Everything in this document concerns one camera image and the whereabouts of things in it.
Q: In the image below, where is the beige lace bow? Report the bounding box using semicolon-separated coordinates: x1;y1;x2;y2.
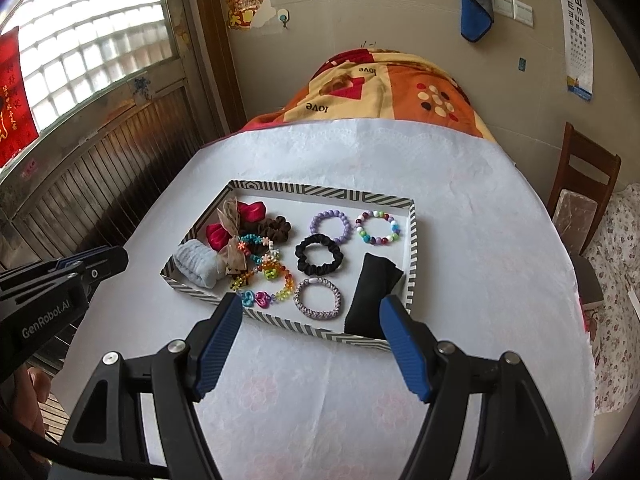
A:
221;198;252;270

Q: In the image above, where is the person's left hand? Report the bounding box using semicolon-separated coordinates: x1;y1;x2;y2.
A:
17;366;53;441

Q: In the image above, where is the purple bead bracelet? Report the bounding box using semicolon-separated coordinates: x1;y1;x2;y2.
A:
309;209;351;246

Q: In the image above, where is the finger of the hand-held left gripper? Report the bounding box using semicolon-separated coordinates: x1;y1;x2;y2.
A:
65;247;130;292
50;246;111;272

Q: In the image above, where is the blue grey towel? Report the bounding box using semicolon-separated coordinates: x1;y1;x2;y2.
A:
440;0;496;44

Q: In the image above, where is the gold red wall decoration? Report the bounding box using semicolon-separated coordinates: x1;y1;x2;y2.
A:
226;0;275;32

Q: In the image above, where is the wooden chair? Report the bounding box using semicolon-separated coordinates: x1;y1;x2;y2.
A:
546;121;622;257

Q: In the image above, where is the black cloth pouch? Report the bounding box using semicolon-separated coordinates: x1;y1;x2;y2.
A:
343;252;404;339

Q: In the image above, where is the wooden slatted wall panel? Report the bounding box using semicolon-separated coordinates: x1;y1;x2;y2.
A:
0;92;237;273

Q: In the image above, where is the floral cloth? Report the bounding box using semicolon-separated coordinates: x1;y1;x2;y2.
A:
581;185;640;417

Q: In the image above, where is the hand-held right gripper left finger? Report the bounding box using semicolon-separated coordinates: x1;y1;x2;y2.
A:
60;292;244;480

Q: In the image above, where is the black scrunchie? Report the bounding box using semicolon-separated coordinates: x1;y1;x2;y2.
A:
294;233;344;276

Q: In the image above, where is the multicolour bead bracelet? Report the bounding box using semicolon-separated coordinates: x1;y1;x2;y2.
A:
354;210;401;247

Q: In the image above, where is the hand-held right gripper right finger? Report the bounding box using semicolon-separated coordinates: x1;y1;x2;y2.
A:
378;295;573;480

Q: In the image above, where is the striped cardboard tray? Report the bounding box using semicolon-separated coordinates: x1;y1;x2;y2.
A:
160;180;417;353

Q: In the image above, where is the red satin bow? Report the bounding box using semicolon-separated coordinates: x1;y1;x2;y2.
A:
206;200;267;252

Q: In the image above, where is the brown scrunchie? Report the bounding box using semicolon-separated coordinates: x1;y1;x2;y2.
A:
249;215;293;249

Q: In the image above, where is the red hanging banner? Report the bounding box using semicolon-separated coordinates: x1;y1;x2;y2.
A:
0;25;42;169

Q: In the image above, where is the blue pink heart hair tie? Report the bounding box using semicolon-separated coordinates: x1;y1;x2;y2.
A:
236;287;275;310

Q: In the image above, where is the orange green bead bracelet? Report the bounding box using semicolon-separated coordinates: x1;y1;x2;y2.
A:
228;255;295;305

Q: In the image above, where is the glass block window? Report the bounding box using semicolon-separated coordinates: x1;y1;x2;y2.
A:
0;0;177;171

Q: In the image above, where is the light blue terry hair band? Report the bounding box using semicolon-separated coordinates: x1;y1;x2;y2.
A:
173;239;224;290

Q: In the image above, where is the eye chart poster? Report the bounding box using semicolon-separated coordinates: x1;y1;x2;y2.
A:
552;0;595;103

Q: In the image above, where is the brown wooden post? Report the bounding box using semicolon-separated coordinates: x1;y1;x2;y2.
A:
190;0;247;137

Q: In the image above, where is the purple braided hair tie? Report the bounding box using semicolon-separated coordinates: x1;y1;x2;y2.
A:
293;276;341;321

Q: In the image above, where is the orange printed blanket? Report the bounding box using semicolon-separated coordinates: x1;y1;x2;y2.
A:
245;49;498;141

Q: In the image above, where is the teal flower bead bracelet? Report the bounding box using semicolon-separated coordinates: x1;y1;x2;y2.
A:
238;232;281;267

